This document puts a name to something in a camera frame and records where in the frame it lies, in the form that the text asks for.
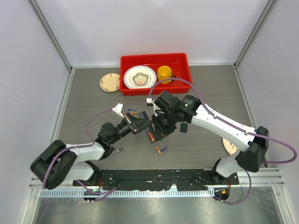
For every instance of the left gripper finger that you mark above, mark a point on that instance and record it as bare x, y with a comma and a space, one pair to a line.
138, 121
143, 126

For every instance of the red orange battery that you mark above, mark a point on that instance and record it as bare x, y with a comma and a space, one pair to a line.
151, 136

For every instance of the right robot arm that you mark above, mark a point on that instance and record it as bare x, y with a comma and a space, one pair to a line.
250, 142

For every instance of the small patterned bowl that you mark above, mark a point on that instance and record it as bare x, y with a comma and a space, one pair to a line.
140, 78

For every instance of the beige floral saucer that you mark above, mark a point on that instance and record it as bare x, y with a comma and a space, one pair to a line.
110, 82

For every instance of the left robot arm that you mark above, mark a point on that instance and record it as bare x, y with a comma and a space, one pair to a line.
61, 162

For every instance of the perforated cable duct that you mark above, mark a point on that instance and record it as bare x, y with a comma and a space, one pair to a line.
173, 192

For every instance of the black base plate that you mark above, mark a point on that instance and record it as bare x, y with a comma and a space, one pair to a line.
156, 179

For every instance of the yellow mug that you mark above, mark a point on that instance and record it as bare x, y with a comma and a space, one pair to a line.
164, 73

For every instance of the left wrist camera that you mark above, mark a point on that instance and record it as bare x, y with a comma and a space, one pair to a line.
118, 109

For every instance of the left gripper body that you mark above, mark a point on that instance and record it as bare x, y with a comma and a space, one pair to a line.
124, 128

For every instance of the white plate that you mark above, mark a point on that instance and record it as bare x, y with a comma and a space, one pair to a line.
127, 78

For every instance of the black battery cover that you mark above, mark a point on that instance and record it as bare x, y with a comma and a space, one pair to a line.
183, 127

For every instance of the red plastic bin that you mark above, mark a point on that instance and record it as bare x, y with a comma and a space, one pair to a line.
149, 65

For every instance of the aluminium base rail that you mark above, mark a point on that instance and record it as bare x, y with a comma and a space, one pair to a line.
264, 178

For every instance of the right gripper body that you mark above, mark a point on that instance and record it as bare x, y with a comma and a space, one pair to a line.
165, 118

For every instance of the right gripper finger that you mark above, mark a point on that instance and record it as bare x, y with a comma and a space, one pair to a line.
166, 131
157, 122

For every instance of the beige floral plate right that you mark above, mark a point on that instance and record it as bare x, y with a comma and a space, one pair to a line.
229, 147

